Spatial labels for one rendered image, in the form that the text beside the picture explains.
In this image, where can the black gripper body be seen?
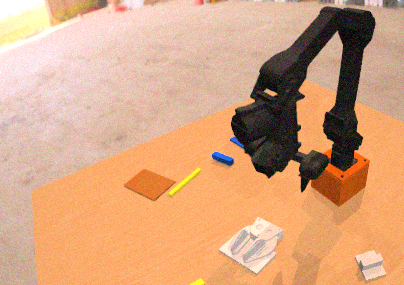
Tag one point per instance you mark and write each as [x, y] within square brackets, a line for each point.
[311, 165]

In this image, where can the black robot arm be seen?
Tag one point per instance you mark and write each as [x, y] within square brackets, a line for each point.
[284, 74]

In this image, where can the yellow rectangular bar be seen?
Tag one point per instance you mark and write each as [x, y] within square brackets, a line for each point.
[198, 282]

